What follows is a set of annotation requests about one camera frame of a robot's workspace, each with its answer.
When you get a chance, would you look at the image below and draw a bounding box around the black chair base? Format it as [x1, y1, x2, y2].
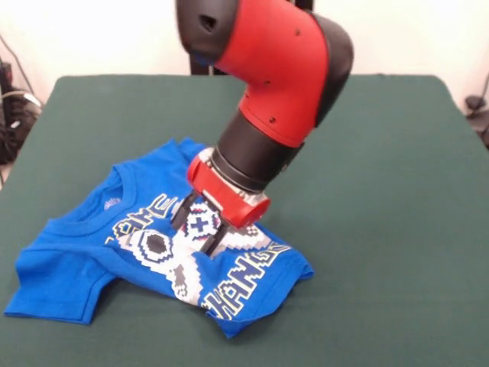
[464, 95, 489, 150]

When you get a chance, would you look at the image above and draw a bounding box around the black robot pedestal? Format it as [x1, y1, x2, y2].
[189, 53, 234, 76]

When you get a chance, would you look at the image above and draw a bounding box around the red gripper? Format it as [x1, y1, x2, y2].
[170, 152, 272, 259]

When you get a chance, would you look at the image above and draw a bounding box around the black cable bundle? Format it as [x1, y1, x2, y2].
[0, 57, 42, 165]

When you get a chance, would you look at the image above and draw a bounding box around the dark green table cloth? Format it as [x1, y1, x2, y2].
[0, 74, 489, 367]

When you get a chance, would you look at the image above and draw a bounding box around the blue printed t-shirt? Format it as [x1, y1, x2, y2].
[3, 137, 316, 339]

